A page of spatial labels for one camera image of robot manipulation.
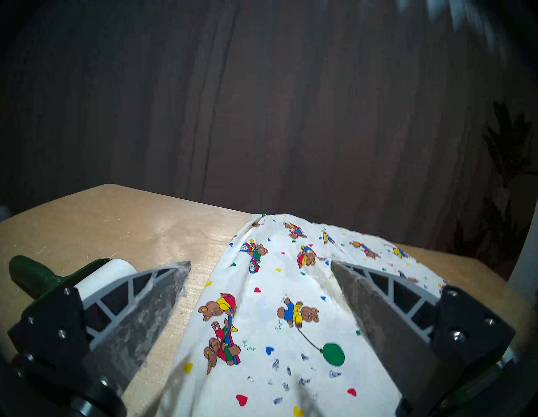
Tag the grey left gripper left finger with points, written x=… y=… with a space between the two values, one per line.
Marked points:
x=126 y=328

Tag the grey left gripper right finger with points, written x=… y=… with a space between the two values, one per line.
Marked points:
x=386 y=328

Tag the white bear print pants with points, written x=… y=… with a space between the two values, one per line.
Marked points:
x=269 y=294

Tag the tall dark leafy plant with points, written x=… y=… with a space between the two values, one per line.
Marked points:
x=506 y=159

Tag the grey pleated curtain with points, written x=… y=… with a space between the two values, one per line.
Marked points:
x=252 y=105

